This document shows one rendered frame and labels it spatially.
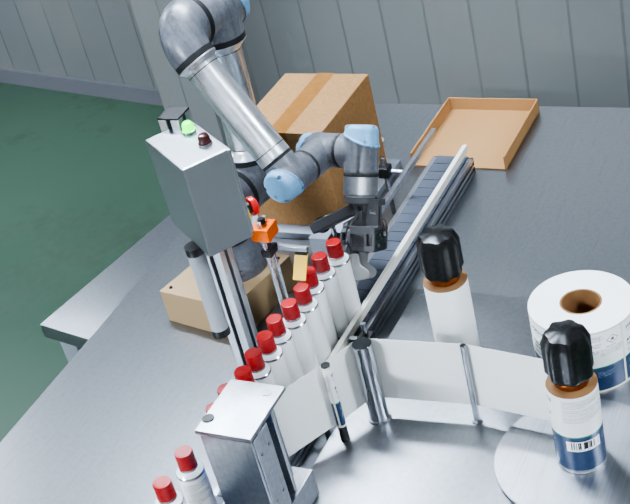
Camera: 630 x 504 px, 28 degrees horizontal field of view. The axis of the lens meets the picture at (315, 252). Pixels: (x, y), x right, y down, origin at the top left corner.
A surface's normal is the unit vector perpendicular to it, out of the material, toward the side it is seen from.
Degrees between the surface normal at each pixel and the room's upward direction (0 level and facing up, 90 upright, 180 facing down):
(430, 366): 90
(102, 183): 0
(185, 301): 90
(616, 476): 0
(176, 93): 90
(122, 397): 0
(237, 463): 90
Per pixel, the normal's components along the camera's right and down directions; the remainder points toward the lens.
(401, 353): -0.34, 0.58
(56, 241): -0.22, -0.81
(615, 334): 0.43, 0.42
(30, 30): -0.56, 0.55
